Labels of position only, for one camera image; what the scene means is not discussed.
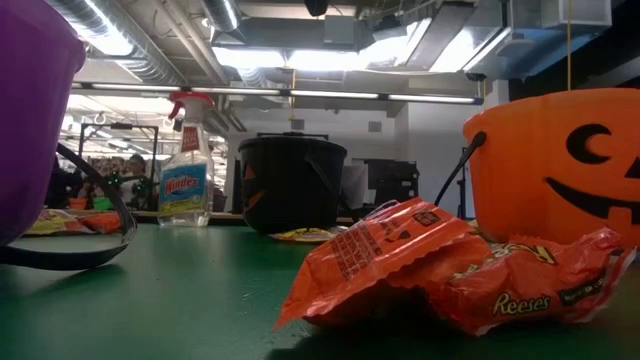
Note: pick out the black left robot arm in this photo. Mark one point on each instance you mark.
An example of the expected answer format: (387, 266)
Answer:
(65, 187)

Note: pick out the yellow Sour Patch candy pack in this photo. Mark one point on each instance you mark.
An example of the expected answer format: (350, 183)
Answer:
(302, 234)
(55, 222)

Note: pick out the orange Reese's candy pack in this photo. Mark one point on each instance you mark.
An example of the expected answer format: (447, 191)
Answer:
(530, 290)
(380, 255)

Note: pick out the black pumpkin face bucket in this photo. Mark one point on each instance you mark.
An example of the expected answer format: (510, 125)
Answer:
(292, 185)

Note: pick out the black cabinet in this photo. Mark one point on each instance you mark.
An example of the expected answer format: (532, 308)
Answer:
(392, 182)

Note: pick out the long ceiling light bar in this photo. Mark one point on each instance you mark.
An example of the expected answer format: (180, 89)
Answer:
(330, 94)

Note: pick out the Windex spray bottle red trigger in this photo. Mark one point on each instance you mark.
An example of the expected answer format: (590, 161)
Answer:
(187, 170)

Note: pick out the person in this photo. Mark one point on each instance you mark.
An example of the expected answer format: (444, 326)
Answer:
(135, 172)

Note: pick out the green table mat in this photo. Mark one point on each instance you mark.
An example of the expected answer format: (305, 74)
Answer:
(150, 300)

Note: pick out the orange pumpkin face bucket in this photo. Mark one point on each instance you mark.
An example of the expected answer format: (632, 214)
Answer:
(560, 165)

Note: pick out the purple plastic bucket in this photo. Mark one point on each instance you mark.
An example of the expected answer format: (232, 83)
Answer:
(30, 125)

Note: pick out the silver ventilation duct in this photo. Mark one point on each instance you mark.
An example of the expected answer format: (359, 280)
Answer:
(150, 60)

